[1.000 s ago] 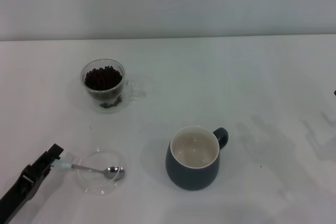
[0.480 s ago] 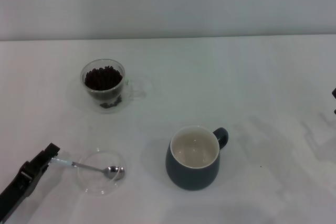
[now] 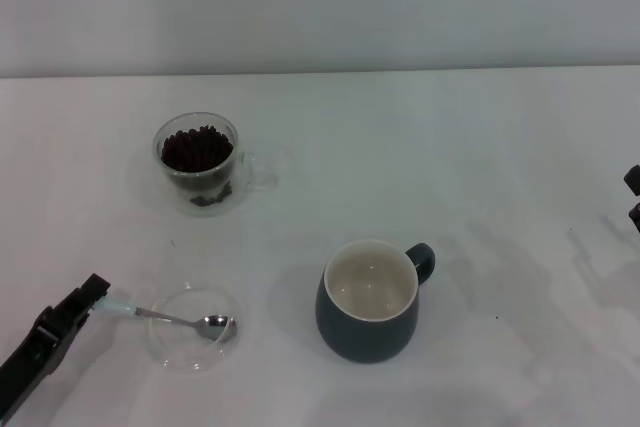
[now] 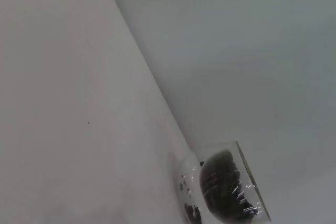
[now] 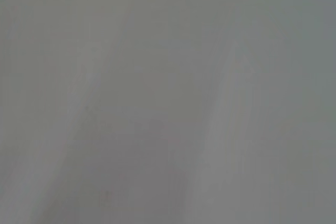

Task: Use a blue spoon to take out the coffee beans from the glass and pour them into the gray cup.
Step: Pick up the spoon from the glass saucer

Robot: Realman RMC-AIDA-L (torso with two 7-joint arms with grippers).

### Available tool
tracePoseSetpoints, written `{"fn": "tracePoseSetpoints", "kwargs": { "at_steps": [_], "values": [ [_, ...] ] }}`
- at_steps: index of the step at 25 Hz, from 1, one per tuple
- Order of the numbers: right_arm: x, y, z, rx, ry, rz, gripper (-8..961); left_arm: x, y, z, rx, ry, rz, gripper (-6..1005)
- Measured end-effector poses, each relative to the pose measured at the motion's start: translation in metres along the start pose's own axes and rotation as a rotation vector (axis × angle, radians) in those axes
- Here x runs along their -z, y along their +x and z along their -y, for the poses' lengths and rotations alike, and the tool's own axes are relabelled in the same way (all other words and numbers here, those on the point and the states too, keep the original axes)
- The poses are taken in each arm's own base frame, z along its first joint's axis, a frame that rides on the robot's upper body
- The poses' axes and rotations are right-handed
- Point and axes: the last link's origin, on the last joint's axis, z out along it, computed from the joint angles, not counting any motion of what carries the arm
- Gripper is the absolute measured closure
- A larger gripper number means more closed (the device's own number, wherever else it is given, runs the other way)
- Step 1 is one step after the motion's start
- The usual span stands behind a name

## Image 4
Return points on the coffee bean pile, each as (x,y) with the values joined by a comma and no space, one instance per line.
(223,182)

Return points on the clear double-wall glass cup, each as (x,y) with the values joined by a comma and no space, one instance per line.
(189,171)

